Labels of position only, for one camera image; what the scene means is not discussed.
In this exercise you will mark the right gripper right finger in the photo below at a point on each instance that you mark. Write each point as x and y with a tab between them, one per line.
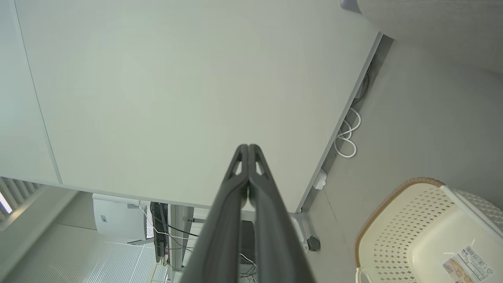
275	236

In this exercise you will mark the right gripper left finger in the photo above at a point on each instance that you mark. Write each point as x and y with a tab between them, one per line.
220	236

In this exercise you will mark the grey partition foot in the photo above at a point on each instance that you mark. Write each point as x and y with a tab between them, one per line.
349	4
300	232

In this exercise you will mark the black caster wheel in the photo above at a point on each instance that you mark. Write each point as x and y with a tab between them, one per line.
314	243

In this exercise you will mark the white power adapter box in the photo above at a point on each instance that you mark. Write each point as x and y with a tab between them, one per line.
320	180

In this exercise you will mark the white boxy appliance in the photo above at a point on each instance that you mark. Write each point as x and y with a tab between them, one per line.
118	218

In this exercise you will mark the cream plastic laundry basket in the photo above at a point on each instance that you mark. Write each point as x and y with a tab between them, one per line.
393	243

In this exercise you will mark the large white partition board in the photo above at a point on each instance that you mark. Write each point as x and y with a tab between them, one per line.
177	86

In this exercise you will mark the paper label sticker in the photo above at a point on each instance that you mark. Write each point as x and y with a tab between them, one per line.
467	265

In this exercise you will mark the white window blind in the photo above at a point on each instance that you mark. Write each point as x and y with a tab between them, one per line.
19	192

